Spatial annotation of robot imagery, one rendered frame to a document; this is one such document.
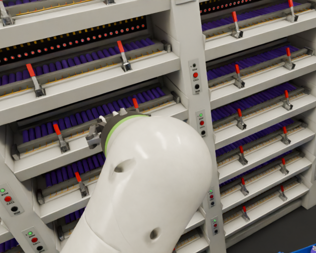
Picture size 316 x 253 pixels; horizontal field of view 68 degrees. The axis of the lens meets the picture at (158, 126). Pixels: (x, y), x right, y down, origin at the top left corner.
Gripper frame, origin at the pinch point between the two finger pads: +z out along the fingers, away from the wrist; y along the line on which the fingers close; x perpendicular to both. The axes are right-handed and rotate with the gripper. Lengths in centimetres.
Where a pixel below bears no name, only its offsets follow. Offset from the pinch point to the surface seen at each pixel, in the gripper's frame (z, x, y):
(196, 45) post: 16.8, 11.7, 36.7
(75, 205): 25.3, -29.0, -18.8
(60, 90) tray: 18.2, 9.9, -9.2
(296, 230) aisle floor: 33, -102, 83
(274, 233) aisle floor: 37, -101, 72
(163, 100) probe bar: 26.8, -4.1, 23.7
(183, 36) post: 16.0, 15.6, 32.3
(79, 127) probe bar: 26.4, -3.6, -8.3
